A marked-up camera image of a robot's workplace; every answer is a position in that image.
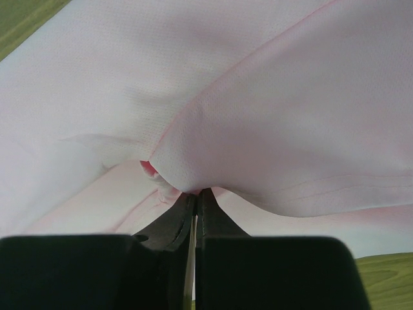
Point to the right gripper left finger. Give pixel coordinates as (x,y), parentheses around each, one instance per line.
(151,269)

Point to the pink t shirt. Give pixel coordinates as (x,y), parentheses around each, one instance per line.
(297,113)

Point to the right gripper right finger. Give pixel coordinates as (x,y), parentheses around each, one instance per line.
(237,271)

